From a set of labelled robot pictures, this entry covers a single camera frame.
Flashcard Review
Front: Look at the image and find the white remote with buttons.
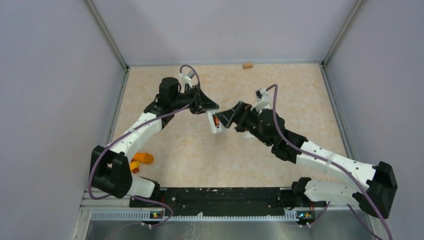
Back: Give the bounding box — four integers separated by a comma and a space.
206, 109, 223, 134

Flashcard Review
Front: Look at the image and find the white cable duct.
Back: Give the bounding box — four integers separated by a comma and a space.
90, 209, 315, 222

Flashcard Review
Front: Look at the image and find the right aluminium frame post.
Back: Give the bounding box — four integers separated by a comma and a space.
321, 0, 368, 68

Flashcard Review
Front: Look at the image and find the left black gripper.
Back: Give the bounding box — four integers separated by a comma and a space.
171, 84, 219, 114

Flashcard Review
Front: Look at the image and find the brown wooden block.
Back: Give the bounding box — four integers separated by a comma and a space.
242, 62, 253, 70

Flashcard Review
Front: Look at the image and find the aluminium frame post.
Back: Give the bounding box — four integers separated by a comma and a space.
83, 0, 129, 71
321, 0, 368, 68

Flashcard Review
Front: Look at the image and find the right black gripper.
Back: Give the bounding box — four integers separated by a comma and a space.
216, 100, 273, 147

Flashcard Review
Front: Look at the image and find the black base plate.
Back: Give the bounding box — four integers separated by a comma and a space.
129, 187, 327, 220

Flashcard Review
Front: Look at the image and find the left aluminium frame post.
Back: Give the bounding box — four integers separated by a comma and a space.
83, 0, 129, 71

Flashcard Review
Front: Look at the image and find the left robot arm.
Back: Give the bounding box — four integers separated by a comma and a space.
88, 77, 220, 207

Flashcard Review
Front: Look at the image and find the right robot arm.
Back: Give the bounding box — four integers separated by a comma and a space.
212, 101, 398, 219

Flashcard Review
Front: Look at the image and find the orange battery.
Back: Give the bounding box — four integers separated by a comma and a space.
213, 115, 220, 128

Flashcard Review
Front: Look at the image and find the yellow toy car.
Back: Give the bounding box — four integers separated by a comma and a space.
129, 159, 141, 174

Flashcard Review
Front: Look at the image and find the orange cone toy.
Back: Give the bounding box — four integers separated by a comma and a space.
132, 152, 154, 164

